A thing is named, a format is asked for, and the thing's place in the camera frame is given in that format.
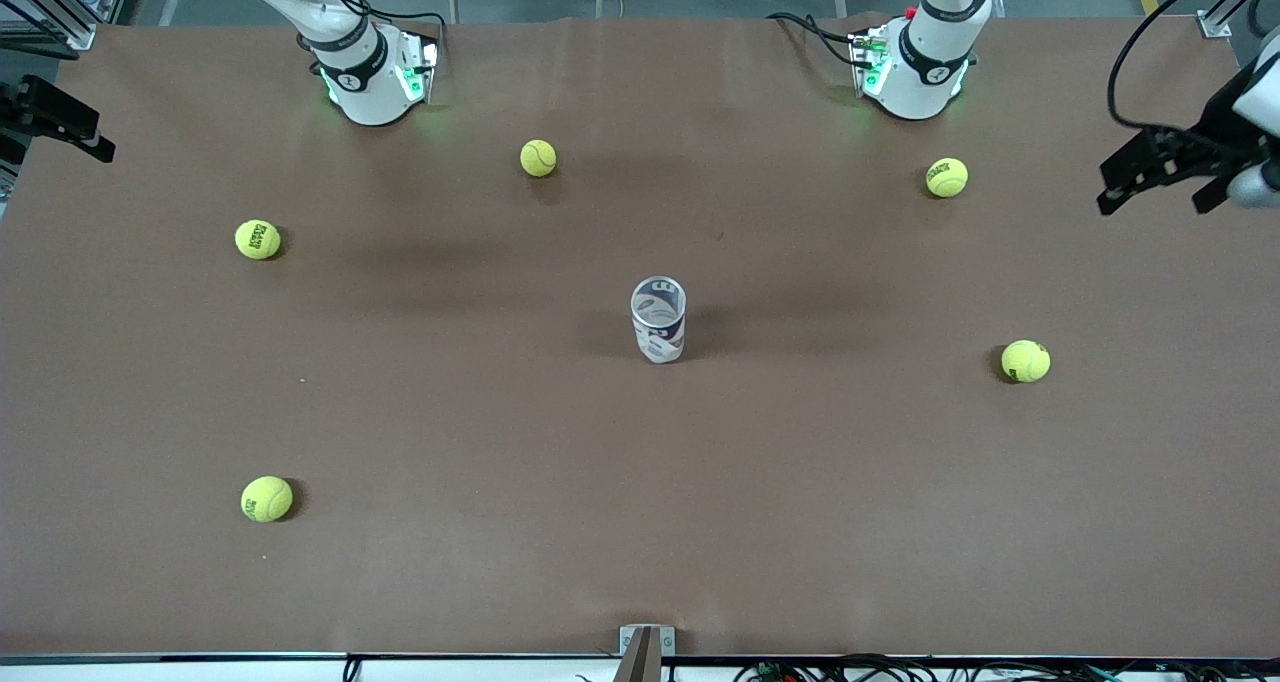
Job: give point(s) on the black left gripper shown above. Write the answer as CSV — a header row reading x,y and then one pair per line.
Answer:
x,y
1218,124

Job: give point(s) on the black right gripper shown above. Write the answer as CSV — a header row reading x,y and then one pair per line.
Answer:
x,y
38,107

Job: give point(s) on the clear tennis ball can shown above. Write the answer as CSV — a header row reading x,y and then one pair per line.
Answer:
x,y
660,332

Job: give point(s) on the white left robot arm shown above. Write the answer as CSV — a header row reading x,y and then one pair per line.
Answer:
x,y
915,87

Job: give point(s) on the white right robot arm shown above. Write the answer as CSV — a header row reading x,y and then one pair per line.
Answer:
x,y
370,92

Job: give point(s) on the yellow tennis ball black print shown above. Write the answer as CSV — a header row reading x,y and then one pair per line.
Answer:
x,y
946,177
267,499
1026,361
258,239

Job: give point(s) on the yellow tennis ball white seam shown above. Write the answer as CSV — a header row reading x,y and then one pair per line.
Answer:
x,y
538,158

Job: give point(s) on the silver corner bracket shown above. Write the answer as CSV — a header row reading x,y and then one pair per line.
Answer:
x,y
80,36
1214,25

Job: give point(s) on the grey metal table bracket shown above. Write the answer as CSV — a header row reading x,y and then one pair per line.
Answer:
x,y
665,640

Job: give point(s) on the brown camera mount post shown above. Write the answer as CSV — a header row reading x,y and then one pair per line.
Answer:
x,y
640,662

